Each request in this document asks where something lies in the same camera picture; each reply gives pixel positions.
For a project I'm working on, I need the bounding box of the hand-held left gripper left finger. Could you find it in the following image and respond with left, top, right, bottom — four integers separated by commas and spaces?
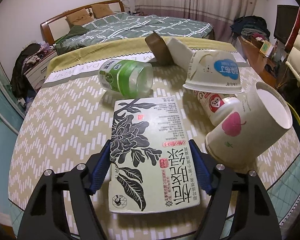
17, 140, 113, 240

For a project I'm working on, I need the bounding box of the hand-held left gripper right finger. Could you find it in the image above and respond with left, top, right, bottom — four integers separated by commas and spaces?
190, 139, 283, 240

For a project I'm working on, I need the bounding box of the floral green tea carton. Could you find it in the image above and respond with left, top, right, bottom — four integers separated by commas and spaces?
108, 98, 201, 215

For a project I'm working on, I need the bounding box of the paper cup with pink leaf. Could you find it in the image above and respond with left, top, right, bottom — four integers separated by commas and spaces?
205, 82, 293, 168

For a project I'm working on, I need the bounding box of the small white bottle red print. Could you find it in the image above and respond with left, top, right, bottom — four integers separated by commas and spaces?
195, 90, 241, 127

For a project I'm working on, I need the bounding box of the green label clear jar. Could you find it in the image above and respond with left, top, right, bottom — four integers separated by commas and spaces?
98, 59, 154, 98

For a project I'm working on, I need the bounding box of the cream pudding cup blue label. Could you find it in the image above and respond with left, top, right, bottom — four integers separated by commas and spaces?
182, 50, 243, 93

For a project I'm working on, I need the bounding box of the yellow-rimmed dark trash bin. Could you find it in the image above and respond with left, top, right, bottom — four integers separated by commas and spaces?
287, 102, 300, 155

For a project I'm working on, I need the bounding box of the white foam pad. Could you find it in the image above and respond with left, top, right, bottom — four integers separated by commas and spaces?
165, 37, 194, 69

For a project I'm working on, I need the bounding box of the brown tape roll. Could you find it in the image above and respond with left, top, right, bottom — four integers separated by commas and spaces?
144, 31, 174, 66

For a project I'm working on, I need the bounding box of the table with patterned cloth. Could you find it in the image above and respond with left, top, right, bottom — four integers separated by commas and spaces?
7, 37, 300, 240

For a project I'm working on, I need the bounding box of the white nightstand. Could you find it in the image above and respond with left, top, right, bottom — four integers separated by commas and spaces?
24, 50, 58, 90

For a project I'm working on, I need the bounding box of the sliding door wardrobe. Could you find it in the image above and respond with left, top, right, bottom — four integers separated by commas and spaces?
0, 62, 25, 135

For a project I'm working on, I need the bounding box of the wooden cabinet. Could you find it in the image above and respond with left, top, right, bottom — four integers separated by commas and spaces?
236, 34, 285, 88

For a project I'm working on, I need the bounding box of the dark jacket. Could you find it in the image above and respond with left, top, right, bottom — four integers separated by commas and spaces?
10, 43, 42, 98

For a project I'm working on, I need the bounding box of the dark green blanket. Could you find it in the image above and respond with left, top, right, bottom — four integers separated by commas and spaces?
56, 25, 89, 45

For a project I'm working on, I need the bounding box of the green checked duvet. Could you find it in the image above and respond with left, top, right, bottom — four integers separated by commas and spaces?
56, 12, 213, 54

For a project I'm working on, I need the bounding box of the wooden bed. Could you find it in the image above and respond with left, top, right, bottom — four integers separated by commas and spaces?
40, 0, 215, 55

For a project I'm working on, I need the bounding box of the pile of folded clothes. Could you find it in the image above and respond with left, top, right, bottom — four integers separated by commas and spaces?
230, 16, 270, 40

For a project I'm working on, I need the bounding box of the brown pillow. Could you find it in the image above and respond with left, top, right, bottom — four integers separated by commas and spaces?
66, 8, 92, 25
91, 4, 114, 18

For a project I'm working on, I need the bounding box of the black television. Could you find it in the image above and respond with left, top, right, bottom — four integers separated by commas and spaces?
275, 5, 300, 45

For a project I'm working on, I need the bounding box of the pink and white curtain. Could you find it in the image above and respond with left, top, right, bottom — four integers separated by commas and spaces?
135, 0, 263, 40

